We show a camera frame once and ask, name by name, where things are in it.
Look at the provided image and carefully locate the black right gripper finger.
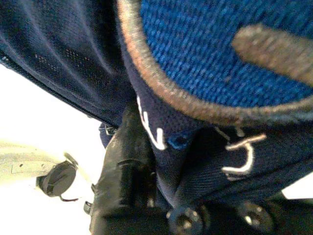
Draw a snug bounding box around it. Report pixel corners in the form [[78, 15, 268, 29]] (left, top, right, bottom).
[[93, 107, 157, 218]]

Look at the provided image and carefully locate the navy blue polo shirt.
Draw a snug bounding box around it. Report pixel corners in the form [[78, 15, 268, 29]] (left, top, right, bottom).
[[0, 0, 313, 213]]

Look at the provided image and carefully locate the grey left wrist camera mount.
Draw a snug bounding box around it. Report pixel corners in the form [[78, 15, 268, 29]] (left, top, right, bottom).
[[0, 139, 79, 203]]

